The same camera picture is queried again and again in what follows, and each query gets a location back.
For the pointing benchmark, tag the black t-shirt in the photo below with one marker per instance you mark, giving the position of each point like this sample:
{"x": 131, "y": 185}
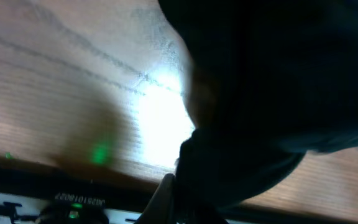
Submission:
{"x": 273, "y": 80}

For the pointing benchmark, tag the black mounting rail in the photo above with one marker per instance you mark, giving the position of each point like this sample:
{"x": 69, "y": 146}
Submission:
{"x": 27, "y": 197}

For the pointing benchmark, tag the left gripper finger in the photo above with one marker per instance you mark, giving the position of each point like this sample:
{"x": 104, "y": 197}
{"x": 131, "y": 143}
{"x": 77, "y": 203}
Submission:
{"x": 160, "y": 209}

